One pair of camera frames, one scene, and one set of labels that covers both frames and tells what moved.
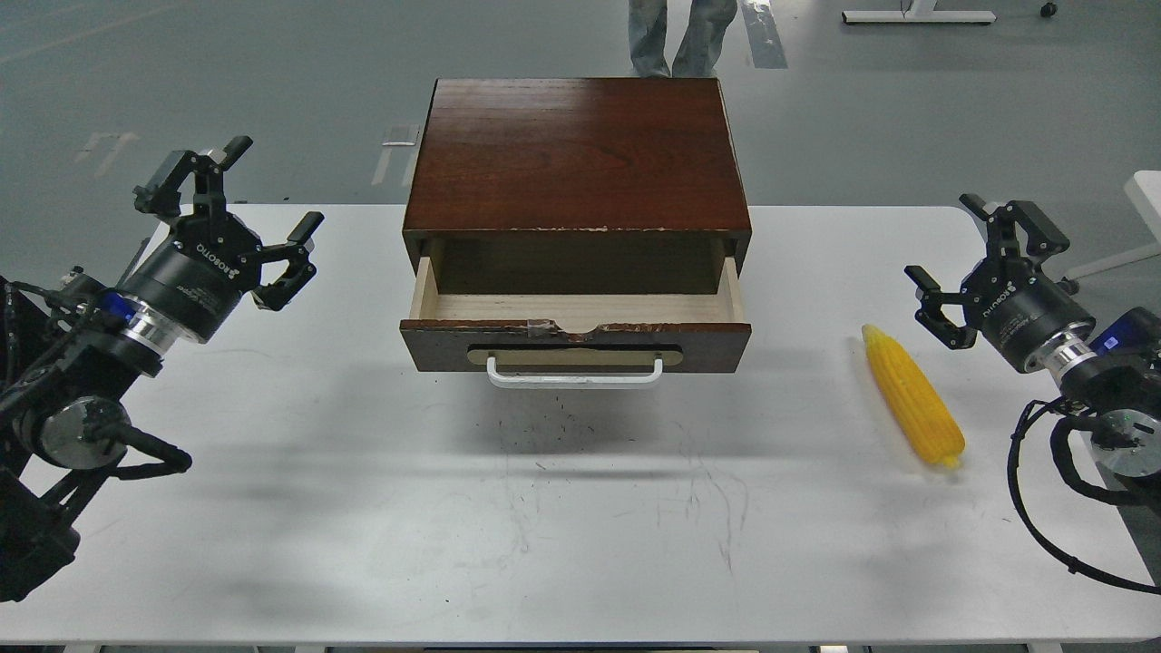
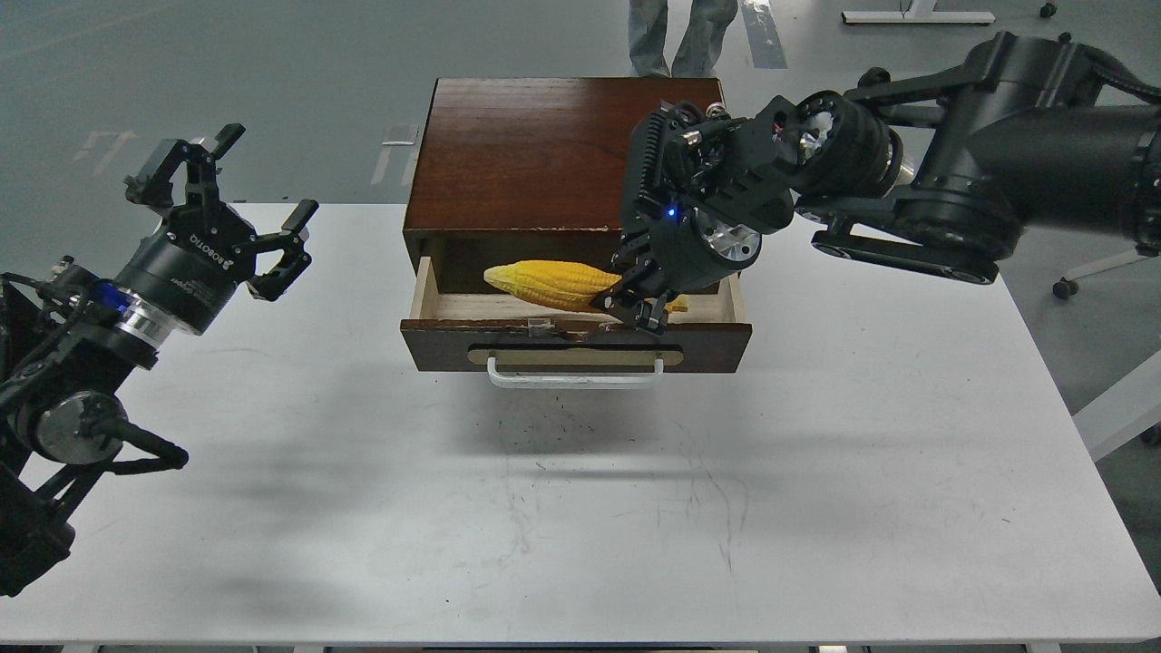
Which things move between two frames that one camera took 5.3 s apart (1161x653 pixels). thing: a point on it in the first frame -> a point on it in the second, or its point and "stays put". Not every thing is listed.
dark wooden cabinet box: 577,185 stays put
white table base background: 922,12 stays put
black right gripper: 1013,304 -> 700,189
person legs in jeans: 699,49 stays put
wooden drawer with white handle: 574,340 stays put
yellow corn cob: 917,396 -> 563,286
